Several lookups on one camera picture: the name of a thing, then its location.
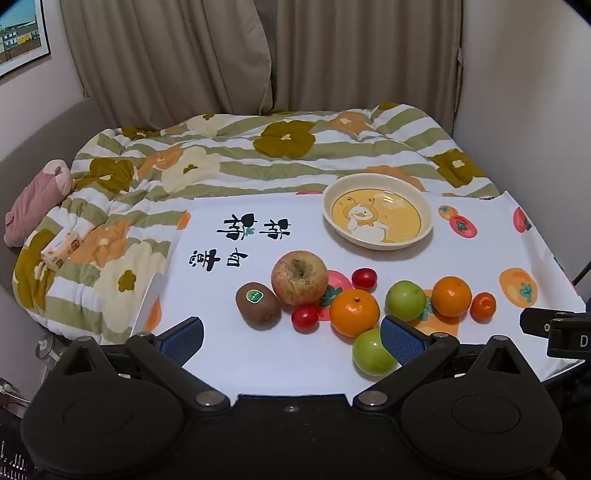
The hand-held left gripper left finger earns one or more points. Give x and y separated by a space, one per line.
184 337

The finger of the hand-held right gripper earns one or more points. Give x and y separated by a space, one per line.
570 339
533 321

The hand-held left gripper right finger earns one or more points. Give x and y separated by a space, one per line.
401 341

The green apple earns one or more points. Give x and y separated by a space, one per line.
371 353
405 301

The large orange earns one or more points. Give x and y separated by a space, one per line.
354 314

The medium orange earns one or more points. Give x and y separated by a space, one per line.
451 296

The brown kiwi with sticker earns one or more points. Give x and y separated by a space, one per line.
258 307

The red apple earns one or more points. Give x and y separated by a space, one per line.
299 279

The duck print ceramic bowl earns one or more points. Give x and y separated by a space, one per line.
376 214

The small mandarin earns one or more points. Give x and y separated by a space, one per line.
483 307

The white fruit print cloth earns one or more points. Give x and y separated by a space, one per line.
221 295

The red cherry tomato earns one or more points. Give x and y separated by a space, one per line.
364 279
304 318

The grey metal object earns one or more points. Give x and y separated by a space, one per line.
46 347

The tissue packet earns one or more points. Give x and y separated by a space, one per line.
60 249

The floral striped blanket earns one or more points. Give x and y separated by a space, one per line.
231 157

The pink plush cloth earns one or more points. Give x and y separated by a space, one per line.
37 198

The grey padded bed frame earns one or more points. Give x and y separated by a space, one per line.
41 134

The framed wall poster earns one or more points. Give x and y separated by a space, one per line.
21 34

